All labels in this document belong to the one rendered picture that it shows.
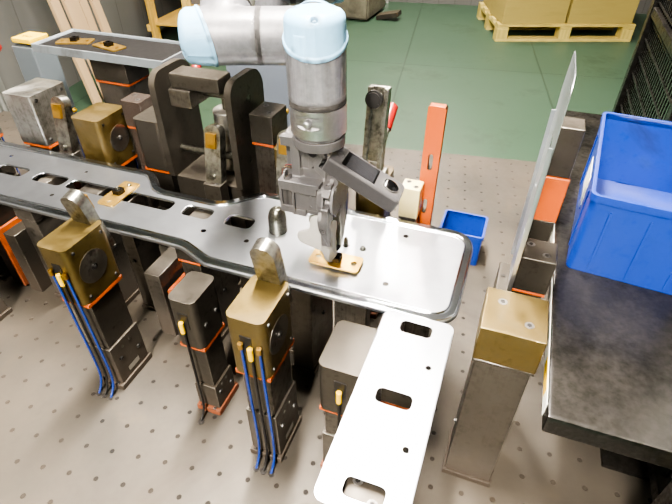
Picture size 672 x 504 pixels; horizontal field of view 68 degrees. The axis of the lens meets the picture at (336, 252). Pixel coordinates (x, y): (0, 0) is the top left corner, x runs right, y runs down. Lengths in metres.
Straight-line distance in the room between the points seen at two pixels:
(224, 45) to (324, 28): 0.17
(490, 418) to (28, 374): 0.89
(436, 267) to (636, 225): 0.28
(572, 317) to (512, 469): 0.33
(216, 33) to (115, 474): 0.72
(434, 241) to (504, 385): 0.27
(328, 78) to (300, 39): 0.05
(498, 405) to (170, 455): 0.56
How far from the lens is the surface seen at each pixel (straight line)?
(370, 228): 0.88
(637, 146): 1.05
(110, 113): 1.21
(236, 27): 0.72
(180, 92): 1.05
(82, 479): 1.01
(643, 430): 0.66
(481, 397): 0.76
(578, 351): 0.70
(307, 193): 0.70
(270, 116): 1.00
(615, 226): 0.78
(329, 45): 0.61
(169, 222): 0.94
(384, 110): 0.87
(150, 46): 1.34
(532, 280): 0.76
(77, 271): 0.89
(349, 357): 0.69
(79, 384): 1.13
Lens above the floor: 1.52
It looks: 39 degrees down
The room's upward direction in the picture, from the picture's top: straight up
